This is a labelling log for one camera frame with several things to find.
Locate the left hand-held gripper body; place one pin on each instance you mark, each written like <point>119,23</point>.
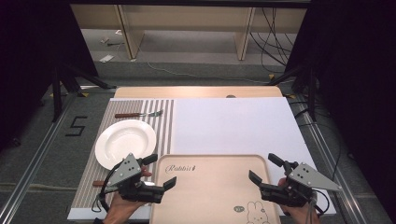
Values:
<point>126,171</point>

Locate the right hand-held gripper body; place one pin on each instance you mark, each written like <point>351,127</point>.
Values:
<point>306,179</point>

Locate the person's right hand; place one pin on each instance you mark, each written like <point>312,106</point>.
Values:
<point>303,215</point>

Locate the person's left hand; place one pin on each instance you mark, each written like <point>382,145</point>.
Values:
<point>120,211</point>

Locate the white round plate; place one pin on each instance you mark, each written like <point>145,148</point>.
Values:
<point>124,140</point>

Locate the striped grey placemat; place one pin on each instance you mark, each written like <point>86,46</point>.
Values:
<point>93,174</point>

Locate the beige tray with rabbit print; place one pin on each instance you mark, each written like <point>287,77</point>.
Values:
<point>211,189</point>

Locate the white table board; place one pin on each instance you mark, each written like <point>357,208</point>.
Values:
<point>233,127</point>

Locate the black metal stand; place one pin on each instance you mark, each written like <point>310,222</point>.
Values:
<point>57,93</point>
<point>311,90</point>

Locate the dark round table grommet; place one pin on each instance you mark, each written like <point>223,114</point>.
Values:
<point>231,96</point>

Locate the light wooden table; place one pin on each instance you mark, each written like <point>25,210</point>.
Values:
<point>193,92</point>

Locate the white paper scrap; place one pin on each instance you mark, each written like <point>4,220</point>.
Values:
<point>106,58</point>

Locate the dark curtain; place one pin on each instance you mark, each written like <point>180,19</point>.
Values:
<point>31,62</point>
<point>358,77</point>

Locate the light wooden background desk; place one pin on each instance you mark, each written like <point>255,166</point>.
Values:
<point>186,18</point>

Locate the aluminium floor rail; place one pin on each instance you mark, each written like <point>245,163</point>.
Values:
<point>37,155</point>
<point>330,161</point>

